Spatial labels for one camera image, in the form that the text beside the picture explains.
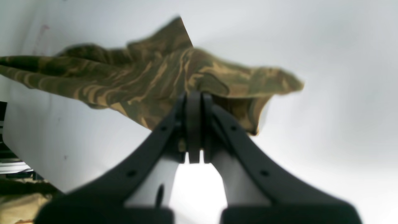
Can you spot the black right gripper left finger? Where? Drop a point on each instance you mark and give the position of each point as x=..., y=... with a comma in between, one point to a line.
x=138, y=189

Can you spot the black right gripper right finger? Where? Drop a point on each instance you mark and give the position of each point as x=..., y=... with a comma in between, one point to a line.
x=257, y=189

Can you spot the camouflage T-shirt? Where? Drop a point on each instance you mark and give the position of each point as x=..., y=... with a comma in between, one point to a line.
x=143, y=80

